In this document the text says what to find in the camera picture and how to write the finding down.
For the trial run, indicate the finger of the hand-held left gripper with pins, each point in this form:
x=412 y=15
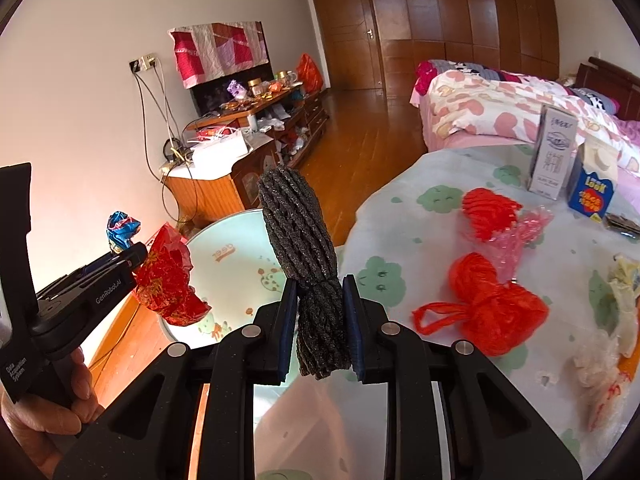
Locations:
x=127 y=256

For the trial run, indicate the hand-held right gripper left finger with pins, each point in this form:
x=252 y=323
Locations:
x=287 y=330

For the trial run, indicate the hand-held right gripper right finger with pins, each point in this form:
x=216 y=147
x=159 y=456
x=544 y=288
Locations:
x=352 y=330

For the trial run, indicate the blue foil wrapper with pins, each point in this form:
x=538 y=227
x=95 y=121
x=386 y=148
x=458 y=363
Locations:
x=122 y=230

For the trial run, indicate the red floral wrapper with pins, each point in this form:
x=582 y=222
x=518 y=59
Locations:
x=167 y=280

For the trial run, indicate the white enamel basin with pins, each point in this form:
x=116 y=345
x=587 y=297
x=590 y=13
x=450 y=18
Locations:
x=235 y=270

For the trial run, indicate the dark grey foam net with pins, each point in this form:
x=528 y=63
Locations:
x=300 y=230

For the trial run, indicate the red mesh net bag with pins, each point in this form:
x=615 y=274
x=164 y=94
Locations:
x=490 y=215
x=490 y=305

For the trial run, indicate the pink plastic bag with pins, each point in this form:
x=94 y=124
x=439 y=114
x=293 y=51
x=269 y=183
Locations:
x=530 y=240

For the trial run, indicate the pale yellow plastic bag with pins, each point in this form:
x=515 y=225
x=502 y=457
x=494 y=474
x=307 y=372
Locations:
x=625 y=290

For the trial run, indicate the person's left hand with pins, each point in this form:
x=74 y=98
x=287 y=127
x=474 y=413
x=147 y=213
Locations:
x=45 y=430

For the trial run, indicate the low wooden cabinet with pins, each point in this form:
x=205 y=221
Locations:
x=210 y=195

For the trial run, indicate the cloud print tablecloth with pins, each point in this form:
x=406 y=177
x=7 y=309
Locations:
x=400 y=220

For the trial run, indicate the white flat box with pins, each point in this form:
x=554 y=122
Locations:
x=220 y=152

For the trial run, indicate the black television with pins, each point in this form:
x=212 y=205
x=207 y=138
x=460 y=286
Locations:
x=212 y=97

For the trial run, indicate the purple gift bag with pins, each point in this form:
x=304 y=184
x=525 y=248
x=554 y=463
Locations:
x=236 y=89

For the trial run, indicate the gold lid jar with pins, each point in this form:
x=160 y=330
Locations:
x=255 y=87

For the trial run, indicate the red patchwork cloth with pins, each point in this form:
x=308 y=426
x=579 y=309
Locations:
x=215 y=52

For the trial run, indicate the long wooden tv cabinet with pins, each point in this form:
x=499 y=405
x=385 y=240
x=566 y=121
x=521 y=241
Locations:
x=315 y=110

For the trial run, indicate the white mug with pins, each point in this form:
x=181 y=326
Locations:
x=286 y=78

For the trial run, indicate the clear plastic bag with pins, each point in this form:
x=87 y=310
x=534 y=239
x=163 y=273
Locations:
x=600 y=385

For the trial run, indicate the red plastic bag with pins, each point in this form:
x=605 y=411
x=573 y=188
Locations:
x=310 y=75

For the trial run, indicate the pink heart blanket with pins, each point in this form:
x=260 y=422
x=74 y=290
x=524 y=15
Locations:
x=490 y=110

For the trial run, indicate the magenta cloth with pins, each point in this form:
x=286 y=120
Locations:
x=425 y=77

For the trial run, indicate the white tall carton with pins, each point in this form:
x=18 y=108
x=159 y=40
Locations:
x=552 y=155

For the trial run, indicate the small blue box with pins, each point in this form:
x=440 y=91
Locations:
x=592 y=190

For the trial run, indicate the dark flat packet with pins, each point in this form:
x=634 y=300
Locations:
x=622 y=225

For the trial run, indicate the brown wooden door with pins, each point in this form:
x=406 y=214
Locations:
x=345 y=35

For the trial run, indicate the brown wooden wardrobe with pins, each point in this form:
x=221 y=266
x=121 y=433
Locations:
x=475 y=25

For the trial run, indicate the cow print pillow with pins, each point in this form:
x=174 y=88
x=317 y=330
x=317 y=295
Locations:
x=597 y=100

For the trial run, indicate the wooden bed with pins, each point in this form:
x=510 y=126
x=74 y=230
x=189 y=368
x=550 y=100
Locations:
x=595 y=72

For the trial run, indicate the wall power socket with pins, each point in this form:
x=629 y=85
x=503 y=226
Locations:
x=144 y=63

